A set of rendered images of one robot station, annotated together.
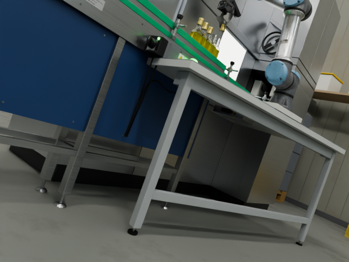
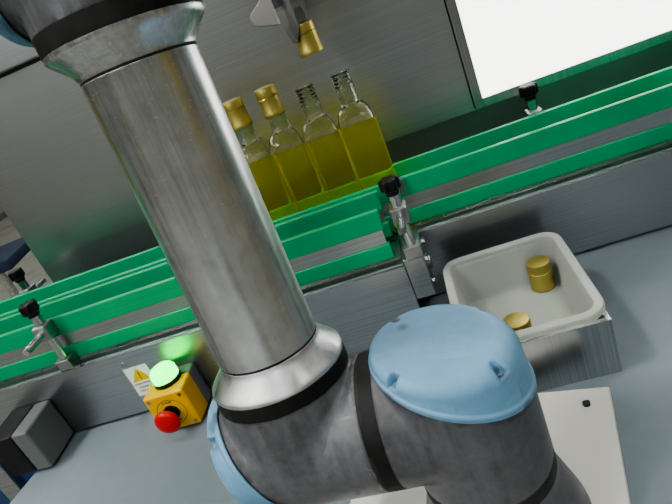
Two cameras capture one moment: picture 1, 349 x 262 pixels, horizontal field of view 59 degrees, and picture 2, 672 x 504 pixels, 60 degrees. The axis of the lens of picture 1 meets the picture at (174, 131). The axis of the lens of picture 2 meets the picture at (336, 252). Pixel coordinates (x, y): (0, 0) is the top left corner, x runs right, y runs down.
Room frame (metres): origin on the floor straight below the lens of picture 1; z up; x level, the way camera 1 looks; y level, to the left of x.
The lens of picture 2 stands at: (1.60, -0.84, 1.27)
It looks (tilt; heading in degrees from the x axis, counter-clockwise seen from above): 24 degrees down; 65
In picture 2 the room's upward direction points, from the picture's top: 23 degrees counter-clockwise
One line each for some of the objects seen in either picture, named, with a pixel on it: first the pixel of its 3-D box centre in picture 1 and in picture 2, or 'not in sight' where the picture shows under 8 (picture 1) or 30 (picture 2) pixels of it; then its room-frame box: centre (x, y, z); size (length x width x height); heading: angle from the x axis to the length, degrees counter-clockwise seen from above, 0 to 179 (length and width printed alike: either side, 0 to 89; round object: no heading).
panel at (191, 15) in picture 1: (214, 46); (435, 15); (2.29, -0.06, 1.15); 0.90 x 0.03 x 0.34; 142
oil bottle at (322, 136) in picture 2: (206, 56); (340, 177); (2.03, -0.03, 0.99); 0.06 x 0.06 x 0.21; 52
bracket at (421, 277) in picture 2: not in sight; (419, 261); (2.03, -0.17, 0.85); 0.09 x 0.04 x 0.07; 52
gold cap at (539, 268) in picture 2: not in sight; (540, 273); (2.13, -0.30, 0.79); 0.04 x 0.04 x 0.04
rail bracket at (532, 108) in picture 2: not in sight; (533, 120); (2.33, -0.17, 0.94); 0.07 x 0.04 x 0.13; 52
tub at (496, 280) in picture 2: not in sight; (520, 308); (2.05, -0.33, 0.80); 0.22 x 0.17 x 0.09; 52
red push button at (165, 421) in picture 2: not in sight; (169, 417); (1.61, -0.01, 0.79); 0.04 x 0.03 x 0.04; 142
